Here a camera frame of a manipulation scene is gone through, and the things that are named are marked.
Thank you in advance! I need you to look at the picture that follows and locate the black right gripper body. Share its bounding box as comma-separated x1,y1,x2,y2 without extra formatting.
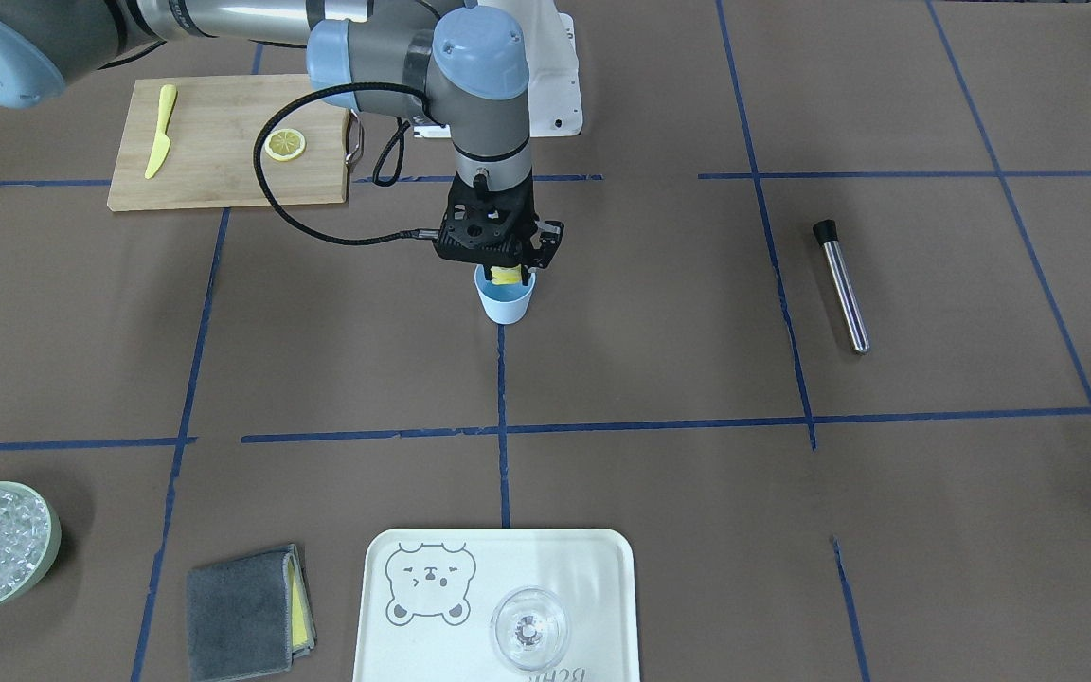
432,174,564,270

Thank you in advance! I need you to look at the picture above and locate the lemon slice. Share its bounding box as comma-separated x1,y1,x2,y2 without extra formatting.
261,128,307,161
490,266,525,286

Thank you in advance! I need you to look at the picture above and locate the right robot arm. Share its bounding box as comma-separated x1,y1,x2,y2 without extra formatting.
0,1,577,284

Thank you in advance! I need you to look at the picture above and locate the blue paper cup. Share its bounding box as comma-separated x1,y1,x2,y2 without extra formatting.
473,266,533,325

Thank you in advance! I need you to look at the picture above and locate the lemon slice on board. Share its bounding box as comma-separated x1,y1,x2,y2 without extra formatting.
261,128,307,161

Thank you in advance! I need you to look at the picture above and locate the wooden cutting board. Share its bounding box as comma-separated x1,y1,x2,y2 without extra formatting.
107,74,346,212

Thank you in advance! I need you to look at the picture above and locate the steel muddler black tip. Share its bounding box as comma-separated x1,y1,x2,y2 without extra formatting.
813,219,873,355

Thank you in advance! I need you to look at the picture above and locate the cream bear tray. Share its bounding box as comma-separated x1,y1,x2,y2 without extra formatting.
352,529,642,681

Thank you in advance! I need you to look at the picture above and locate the yellow plastic knife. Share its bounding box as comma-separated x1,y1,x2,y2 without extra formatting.
143,83,178,180

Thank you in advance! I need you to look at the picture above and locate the wine glass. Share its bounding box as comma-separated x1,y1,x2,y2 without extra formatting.
489,585,571,673

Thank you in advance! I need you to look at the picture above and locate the grey folded cloth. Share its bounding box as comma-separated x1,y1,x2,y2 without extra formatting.
185,545,316,681

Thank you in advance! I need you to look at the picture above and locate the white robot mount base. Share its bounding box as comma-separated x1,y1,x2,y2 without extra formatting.
416,1,583,155

